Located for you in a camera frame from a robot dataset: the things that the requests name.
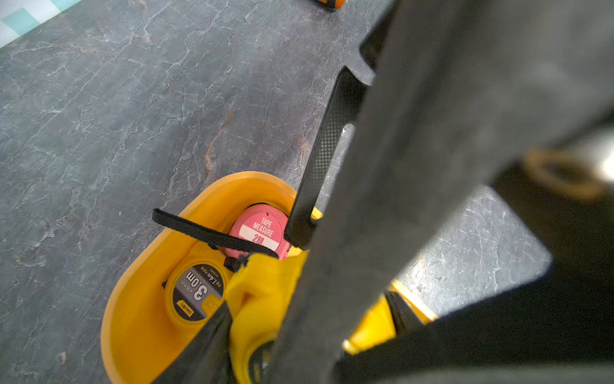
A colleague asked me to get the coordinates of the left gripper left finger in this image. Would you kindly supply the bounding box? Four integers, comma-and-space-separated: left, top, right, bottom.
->
153, 303, 233, 383

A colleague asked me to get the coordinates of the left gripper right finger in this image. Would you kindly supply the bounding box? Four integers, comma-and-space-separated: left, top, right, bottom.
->
384, 291, 424, 331

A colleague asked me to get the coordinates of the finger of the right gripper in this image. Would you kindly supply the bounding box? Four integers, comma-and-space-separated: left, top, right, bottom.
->
265, 1, 613, 383
284, 67, 369, 250

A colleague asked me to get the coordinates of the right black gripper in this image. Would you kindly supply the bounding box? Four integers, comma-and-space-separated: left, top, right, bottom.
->
330, 116, 613, 383

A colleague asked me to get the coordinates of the yellow tape measure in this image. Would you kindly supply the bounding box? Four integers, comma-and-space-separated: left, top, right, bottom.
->
151, 208, 399, 384
165, 243, 233, 332

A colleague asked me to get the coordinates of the yellow tape measure in tray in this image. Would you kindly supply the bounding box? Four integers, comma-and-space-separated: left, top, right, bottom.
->
165, 243, 233, 332

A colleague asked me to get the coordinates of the pink round tape measure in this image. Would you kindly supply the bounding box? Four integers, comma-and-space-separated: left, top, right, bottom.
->
230, 203, 291, 260

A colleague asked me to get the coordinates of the black orange screwdriver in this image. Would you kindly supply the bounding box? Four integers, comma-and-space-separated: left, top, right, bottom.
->
316, 0, 345, 11

